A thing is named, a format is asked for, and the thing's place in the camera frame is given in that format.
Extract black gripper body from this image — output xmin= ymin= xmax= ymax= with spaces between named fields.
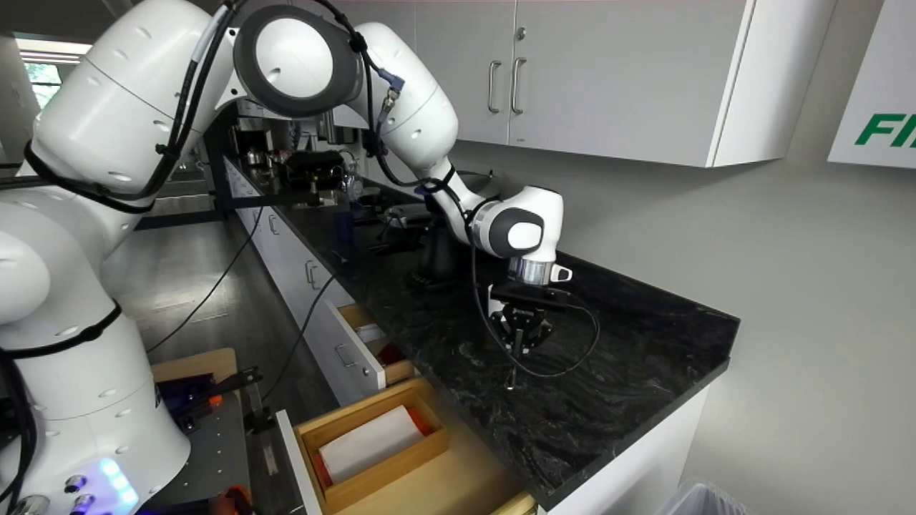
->
xmin=483 ymin=280 xmax=567 ymax=336

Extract white trash bin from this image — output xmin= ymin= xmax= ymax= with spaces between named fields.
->
xmin=662 ymin=482 xmax=753 ymax=515

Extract white sign green letters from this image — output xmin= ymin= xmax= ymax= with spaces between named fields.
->
xmin=825 ymin=0 xmax=916 ymax=176

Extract white base cabinet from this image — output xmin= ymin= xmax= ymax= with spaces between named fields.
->
xmin=222 ymin=161 xmax=716 ymax=515

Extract grey work table with tools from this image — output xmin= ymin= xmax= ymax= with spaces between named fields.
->
xmin=148 ymin=347 xmax=282 ymax=515

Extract wooden box orange lining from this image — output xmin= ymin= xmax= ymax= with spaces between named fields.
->
xmin=294 ymin=379 xmax=451 ymax=515

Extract large wooden drawer white front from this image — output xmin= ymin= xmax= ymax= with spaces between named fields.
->
xmin=271 ymin=375 xmax=537 ymax=515

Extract white paper sheet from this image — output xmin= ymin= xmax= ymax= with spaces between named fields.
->
xmin=318 ymin=406 xmax=423 ymax=488

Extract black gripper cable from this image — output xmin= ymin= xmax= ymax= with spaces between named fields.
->
xmin=467 ymin=224 xmax=606 ymax=383

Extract black lab equipment cluster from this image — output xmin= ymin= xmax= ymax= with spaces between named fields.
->
xmin=229 ymin=113 xmax=388 ymax=211

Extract black floor cable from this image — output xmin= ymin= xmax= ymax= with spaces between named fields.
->
xmin=141 ymin=204 xmax=271 ymax=357

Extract black gooseneck electric kettle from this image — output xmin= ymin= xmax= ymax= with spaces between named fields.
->
xmin=374 ymin=201 xmax=463 ymax=293

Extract white wall cabinet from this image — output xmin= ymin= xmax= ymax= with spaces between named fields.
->
xmin=322 ymin=0 xmax=839 ymax=171

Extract silver cabinet door handle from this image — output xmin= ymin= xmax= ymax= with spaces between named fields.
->
xmin=507 ymin=56 xmax=530 ymax=118
xmin=483 ymin=58 xmax=503 ymax=118

